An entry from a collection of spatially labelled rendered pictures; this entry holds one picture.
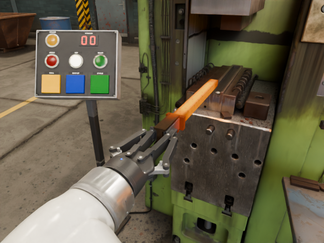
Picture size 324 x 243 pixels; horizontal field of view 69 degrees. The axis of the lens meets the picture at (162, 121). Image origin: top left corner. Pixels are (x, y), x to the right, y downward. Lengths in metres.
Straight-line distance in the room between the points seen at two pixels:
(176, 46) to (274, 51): 0.52
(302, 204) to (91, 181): 0.68
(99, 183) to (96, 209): 0.04
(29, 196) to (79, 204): 1.77
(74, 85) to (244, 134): 0.69
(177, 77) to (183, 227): 0.83
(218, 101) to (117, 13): 6.74
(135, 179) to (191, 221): 1.06
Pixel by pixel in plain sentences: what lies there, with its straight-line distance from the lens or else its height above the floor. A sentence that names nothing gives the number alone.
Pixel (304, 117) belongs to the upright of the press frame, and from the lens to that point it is 1.10.
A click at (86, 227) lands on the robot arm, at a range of 0.31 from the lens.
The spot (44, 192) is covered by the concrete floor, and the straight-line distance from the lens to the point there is 2.08.
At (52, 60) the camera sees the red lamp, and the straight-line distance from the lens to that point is 1.09.
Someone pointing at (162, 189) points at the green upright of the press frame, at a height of 0.23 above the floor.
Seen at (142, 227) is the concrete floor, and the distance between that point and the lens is 1.68.
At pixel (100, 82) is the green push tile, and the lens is 1.00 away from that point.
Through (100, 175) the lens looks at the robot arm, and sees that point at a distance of 0.36.
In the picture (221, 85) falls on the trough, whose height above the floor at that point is 0.99.
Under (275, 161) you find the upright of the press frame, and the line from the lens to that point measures 1.21.
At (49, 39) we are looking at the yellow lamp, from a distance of 1.12.
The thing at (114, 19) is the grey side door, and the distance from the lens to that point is 7.62.
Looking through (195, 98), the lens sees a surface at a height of 1.07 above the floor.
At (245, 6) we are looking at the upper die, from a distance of 0.88.
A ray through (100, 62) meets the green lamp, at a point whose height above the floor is 1.09.
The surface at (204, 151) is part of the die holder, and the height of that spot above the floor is 0.75.
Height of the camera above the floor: 1.34
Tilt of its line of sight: 29 degrees down
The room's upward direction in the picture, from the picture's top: straight up
